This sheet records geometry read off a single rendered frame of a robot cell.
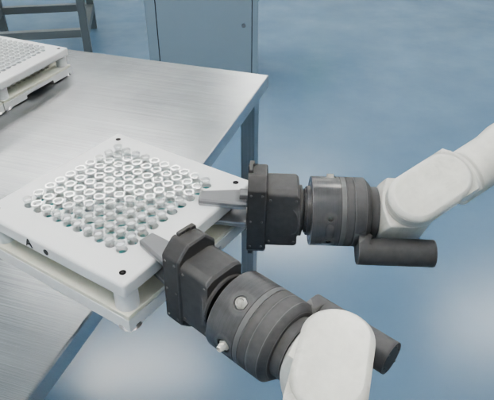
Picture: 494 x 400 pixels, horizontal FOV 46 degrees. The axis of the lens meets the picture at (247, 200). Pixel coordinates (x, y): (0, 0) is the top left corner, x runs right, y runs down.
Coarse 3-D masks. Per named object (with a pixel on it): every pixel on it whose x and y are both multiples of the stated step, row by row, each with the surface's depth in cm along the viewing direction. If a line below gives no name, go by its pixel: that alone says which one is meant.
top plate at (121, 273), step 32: (160, 160) 82; (192, 160) 82; (32, 192) 75; (0, 224) 70; (32, 224) 70; (160, 224) 70; (64, 256) 65; (96, 256) 65; (128, 256) 65; (128, 288) 62
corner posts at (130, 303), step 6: (0, 234) 73; (0, 240) 73; (6, 240) 74; (12, 240) 74; (114, 294) 63; (132, 294) 63; (138, 294) 64; (114, 300) 64; (120, 300) 63; (126, 300) 63; (132, 300) 63; (138, 300) 65; (120, 306) 64; (126, 306) 64; (132, 306) 64
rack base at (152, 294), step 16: (16, 240) 74; (224, 240) 76; (0, 256) 75; (16, 256) 72; (32, 256) 72; (32, 272) 72; (48, 272) 69; (64, 272) 69; (64, 288) 69; (80, 288) 67; (96, 288) 67; (144, 288) 67; (160, 288) 67; (96, 304) 66; (112, 304) 65; (144, 304) 65; (160, 304) 68; (112, 320) 66; (128, 320) 64; (144, 320) 66
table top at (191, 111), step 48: (48, 96) 142; (96, 96) 142; (144, 96) 142; (192, 96) 142; (240, 96) 142; (0, 144) 123; (48, 144) 123; (96, 144) 123; (192, 144) 123; (0, 192) 108; (0, 288) 87; (48, 288) 87; (0, 336) 80; (48, 336) 80; (0, 384) 73; (48, 384) 76
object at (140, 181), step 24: (96, 168) 78; (120, 168) 79; (144, 168) 78; (72, 192) 73; (96, 192) 75; (120, 192) 74; (144, 192) 73; (168, 192) 74; (96, 216) 71; (120, 216) 70; (144, 216) 69
